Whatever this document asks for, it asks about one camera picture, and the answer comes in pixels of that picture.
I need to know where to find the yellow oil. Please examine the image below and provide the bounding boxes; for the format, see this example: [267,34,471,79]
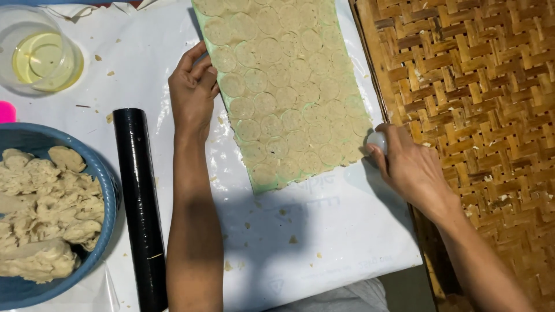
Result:
[12,32,84,93]

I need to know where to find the blue plastic bowl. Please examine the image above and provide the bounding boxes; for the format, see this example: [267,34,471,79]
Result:
[0,122,121,311]

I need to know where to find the round white dough cutter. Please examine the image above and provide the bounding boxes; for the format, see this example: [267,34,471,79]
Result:
[366,131,388,157]

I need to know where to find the person's right hand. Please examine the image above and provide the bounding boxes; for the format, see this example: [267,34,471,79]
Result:
[365,122,461,224]

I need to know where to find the woven bamboo tray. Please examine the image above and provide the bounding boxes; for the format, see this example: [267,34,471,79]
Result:
[348,0,555,312]

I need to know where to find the black rolling pin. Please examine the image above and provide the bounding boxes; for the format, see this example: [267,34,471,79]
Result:
[112,108,169,312]

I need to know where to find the person's left hand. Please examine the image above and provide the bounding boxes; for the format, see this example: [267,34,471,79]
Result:
[168,41,220,143]

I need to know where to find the green plastic sheet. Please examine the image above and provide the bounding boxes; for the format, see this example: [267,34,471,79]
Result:
[190,0,375,195]

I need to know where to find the beige dough lump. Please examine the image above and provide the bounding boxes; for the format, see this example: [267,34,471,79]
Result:
[0,146,106,285]

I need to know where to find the clear plastic container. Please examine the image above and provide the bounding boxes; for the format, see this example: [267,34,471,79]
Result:
[0,5,86,97]

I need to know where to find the flat dough sheet with circles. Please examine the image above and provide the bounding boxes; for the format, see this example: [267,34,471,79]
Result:
[193,0,374,188]

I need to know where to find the person's grey clothing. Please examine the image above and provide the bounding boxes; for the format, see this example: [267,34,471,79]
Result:
[264,277,389,312]

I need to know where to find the white plastic table cover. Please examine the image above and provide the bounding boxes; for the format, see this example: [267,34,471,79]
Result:
[0,0,424,312]

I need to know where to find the pink plastic object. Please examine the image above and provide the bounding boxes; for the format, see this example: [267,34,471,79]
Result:
[0,101,17,125]

